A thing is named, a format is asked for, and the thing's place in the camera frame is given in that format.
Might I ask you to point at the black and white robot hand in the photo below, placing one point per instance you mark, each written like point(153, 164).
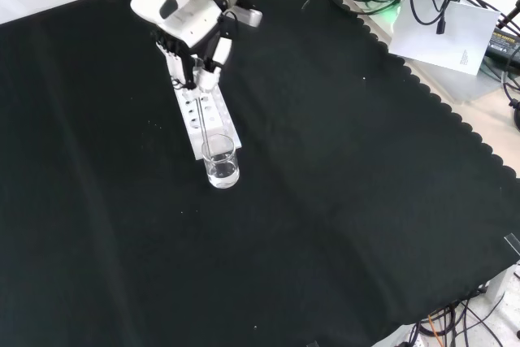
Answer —
point(178, 18)

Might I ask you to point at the clear glass rod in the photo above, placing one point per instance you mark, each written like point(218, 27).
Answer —
point(202, 123)

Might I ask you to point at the white test tube rack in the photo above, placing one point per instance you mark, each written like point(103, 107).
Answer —
point(213, 119)

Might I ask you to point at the small clear glass beaker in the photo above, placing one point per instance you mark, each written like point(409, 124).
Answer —
point(221, 168)

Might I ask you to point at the black bench cloth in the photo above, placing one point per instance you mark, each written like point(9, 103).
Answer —
point(284, 200)

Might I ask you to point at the white paper sheet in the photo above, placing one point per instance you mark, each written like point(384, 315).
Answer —
point(451, 42)

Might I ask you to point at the black power adapter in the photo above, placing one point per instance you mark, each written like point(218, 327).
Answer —
point(503, 44)

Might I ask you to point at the black round stand foot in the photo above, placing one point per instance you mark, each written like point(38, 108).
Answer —
point(516, 115)

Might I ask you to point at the clear tape strip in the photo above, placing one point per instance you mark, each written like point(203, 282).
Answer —
point(512, 242)

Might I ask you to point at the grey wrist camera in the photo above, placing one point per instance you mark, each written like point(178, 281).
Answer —
point(250, 17)

